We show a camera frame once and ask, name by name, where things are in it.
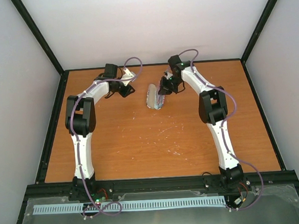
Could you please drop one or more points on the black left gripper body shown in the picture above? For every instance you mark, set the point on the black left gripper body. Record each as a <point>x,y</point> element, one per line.
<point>119,91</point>

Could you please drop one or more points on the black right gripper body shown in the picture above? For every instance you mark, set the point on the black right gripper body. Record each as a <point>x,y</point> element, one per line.
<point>172,83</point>

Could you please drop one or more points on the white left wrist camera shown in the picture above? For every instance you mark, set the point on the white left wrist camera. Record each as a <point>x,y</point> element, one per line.
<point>127,76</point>

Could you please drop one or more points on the flag print glasses case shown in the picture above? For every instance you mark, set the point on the flag print glasses case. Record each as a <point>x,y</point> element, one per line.
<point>153,99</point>

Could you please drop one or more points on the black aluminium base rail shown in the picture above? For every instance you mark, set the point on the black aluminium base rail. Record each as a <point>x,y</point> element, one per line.
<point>115,188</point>

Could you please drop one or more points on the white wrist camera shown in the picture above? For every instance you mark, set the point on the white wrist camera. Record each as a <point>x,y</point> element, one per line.
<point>127,76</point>
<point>168,74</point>

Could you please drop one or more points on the light blue slotted cable duct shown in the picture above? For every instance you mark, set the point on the light blue slotted cable duct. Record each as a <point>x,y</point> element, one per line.
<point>132,206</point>

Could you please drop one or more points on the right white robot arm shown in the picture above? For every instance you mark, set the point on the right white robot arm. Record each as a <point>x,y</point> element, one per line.
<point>213,111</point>

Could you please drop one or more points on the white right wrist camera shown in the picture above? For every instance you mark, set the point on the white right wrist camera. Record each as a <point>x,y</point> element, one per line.
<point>168,74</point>

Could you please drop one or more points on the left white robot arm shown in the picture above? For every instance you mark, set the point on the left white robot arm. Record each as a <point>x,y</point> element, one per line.
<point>80,120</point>

